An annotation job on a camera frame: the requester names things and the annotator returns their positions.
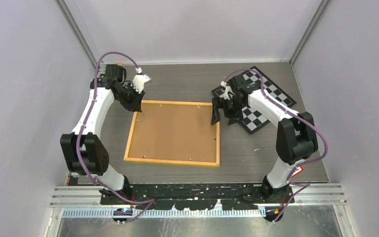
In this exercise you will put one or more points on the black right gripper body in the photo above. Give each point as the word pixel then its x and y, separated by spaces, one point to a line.
pixel 232 106

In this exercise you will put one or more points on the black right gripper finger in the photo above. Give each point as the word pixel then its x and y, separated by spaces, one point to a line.
pixel 216 106
pixel 233 118

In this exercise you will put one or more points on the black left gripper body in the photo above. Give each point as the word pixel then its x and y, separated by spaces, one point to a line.
pixel 128 95

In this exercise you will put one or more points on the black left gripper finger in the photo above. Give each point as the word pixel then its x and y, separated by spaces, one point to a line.
pixel 130 106
pixel 137 103

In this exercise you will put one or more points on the yellow picture frame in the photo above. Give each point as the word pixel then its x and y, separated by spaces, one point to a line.
pixel 174 132

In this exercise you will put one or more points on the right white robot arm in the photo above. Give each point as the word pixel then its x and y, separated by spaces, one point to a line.
pixel 296 139

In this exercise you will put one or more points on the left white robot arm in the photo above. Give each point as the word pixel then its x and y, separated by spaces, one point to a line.
pixel 109 75

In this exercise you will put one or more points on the black white chessboard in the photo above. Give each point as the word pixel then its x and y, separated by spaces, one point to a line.
pixel 263 101

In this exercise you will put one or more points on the red white grid block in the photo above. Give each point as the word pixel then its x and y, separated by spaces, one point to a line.
pixel 298 170

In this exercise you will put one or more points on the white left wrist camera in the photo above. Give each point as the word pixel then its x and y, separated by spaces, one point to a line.
pixel 140 80

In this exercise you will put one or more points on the aluminium left side rail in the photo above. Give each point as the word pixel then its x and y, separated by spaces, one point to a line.
pixel 82 148

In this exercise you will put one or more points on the aluminium rail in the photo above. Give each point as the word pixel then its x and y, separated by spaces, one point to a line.
pixel 315 194
pixel 82 148

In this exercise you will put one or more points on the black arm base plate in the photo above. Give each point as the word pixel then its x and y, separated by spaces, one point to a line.
pixel 197 196

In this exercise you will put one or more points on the aluminium front rail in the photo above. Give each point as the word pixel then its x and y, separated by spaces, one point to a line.
pixel 315 194

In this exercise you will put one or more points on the white slotted cable duct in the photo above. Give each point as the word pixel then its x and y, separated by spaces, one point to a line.
pixel 117 213

